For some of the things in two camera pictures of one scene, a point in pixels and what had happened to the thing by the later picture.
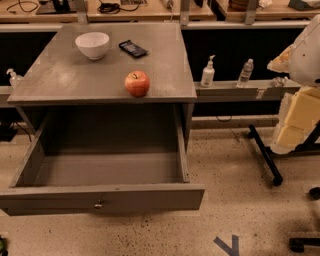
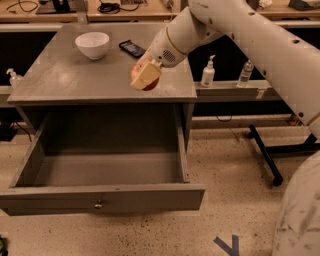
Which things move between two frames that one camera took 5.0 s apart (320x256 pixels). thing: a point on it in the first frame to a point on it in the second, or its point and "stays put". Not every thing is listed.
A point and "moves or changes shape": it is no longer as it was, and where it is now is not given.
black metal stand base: [266, 154] stays put
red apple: [137, 83] moves or changes shape
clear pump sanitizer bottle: [16, 81] stays put
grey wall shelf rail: [256, 91] stays put
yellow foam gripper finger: [289, 138] to [138, 68]
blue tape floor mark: [234, 249] stays put
